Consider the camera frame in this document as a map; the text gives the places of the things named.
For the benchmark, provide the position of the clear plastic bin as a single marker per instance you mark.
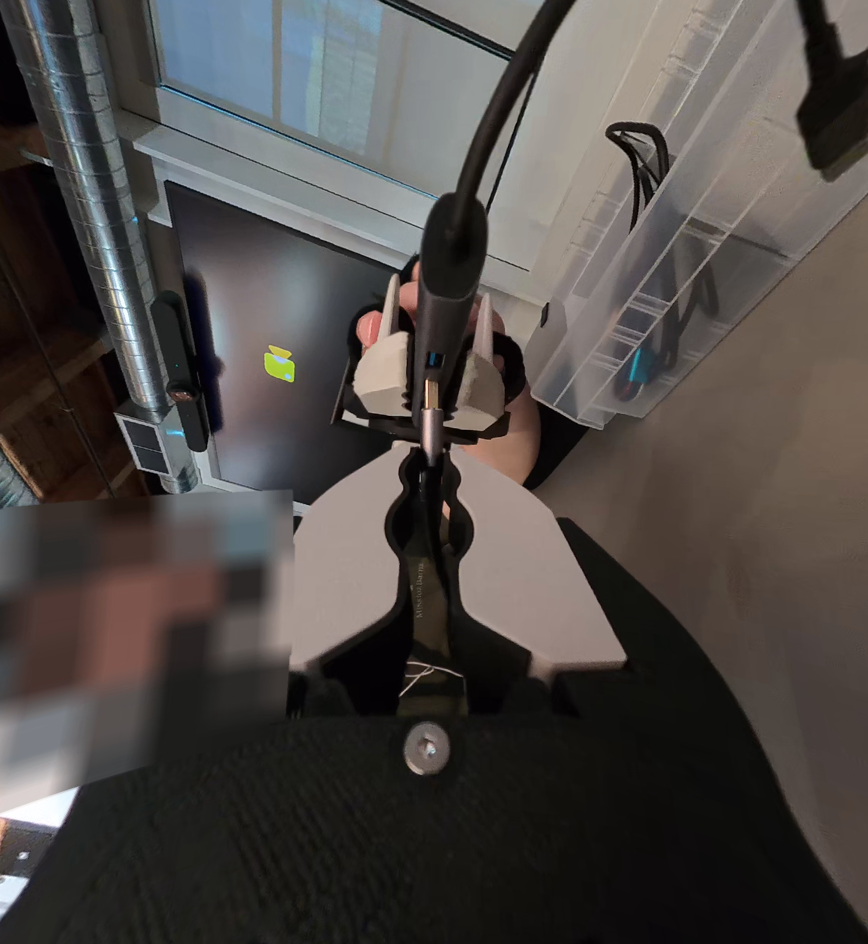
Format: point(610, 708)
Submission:
point(759, 221)

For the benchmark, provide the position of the large glass window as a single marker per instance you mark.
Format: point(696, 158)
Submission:
point(331, 74)

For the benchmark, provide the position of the person's left hand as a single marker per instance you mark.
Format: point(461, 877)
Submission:
point(520, 450)

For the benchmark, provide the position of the black video bar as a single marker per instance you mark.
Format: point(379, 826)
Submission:
point(180, 369)

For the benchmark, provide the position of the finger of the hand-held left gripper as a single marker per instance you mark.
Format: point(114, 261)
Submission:
point(382, 376)
point(481, 391)

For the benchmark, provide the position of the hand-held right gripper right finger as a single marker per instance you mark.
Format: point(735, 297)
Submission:
point(537, 590)

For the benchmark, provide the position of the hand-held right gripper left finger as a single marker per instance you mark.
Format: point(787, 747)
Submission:
point(345, 590)

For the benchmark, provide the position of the silver ventilation duct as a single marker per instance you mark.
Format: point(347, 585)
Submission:
point(80, 148)

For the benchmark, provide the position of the ceiling air vent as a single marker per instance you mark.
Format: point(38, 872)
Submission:
point(149, 443)

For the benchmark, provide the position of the large dark panel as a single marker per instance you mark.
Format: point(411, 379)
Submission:
point(257, 266)

